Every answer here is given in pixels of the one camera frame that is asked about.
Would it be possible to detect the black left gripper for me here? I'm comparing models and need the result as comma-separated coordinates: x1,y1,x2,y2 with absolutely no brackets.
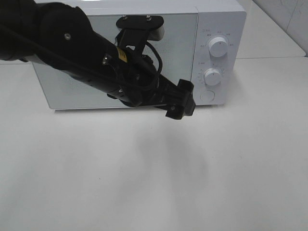
91,45,195,120

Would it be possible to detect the round white door button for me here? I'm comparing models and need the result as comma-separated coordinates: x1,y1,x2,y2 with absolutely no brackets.
200,90,215,103

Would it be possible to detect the white dial knob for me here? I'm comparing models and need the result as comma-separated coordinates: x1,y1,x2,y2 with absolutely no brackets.
208,35,229,58
204,68,222,86

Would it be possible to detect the white microwave door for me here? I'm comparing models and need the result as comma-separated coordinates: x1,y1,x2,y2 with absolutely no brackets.
33,14,197,110

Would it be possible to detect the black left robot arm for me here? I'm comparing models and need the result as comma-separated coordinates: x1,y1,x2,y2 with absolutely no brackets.
0,0,196,120

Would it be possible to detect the white microwave oven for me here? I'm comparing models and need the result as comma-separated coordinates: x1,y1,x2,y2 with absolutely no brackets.
31,0,248,112

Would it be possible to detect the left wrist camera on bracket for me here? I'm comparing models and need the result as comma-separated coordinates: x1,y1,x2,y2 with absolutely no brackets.
116,15,165,54

